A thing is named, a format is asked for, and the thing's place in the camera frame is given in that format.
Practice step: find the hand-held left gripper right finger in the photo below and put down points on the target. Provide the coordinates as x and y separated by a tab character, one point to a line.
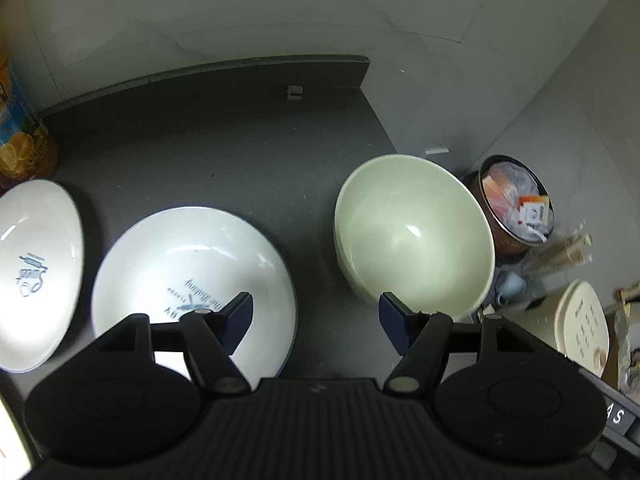
394	319

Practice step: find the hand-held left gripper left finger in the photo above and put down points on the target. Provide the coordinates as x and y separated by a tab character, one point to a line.
239	317

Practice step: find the pale green bowl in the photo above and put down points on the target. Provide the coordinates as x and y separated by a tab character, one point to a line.
410	240

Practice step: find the white plate with blue print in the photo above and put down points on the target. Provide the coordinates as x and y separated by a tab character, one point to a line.
175	260
35	240

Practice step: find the grey blue plastic object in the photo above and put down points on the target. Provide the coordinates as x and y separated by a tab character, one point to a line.
510	287

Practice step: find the brown trash bin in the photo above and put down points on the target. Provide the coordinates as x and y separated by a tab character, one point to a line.
492	230

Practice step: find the white trash bag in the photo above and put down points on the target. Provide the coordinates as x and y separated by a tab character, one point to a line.
515	195

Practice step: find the white paper strip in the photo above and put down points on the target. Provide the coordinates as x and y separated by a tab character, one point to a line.
436	150

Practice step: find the pale wooden sticks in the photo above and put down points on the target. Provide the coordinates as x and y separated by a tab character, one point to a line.
560	257

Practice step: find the cream rice cooker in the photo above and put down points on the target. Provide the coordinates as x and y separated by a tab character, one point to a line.
582	325

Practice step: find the small white clip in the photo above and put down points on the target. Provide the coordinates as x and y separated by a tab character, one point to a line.
294	92

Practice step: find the black lettered box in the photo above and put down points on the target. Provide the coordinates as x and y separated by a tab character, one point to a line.
620	420

